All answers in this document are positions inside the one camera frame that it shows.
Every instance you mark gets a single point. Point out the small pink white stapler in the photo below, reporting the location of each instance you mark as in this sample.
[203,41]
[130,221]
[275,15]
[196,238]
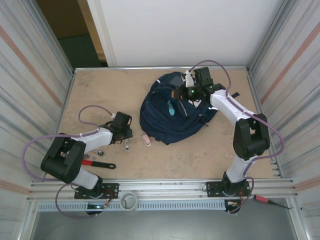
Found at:
[147,140]

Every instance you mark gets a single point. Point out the navy blue backpack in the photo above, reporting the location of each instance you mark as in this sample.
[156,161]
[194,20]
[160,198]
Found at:
[162,125]

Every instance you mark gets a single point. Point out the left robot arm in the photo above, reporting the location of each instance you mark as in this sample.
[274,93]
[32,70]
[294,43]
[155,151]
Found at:
[97,137]

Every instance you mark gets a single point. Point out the red pipe wrench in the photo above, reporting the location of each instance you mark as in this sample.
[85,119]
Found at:
[106,165]

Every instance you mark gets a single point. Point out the chrome spanner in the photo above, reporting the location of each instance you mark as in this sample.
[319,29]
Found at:
[91,157]

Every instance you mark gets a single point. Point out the grey plastic pipe fitting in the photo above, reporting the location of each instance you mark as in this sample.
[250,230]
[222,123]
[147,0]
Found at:
[128,208]

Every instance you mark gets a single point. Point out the thin aluminium frame rail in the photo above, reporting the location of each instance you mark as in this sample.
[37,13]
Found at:
[112,68]

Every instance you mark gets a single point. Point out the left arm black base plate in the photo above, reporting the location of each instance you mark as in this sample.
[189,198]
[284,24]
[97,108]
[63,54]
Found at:
[112,190]

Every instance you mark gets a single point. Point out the wide aluminium extrusion rail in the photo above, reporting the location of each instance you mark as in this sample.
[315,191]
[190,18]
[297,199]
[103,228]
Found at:
[162,187]

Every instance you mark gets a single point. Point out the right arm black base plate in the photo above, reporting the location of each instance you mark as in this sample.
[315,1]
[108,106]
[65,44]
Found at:
[212,188]

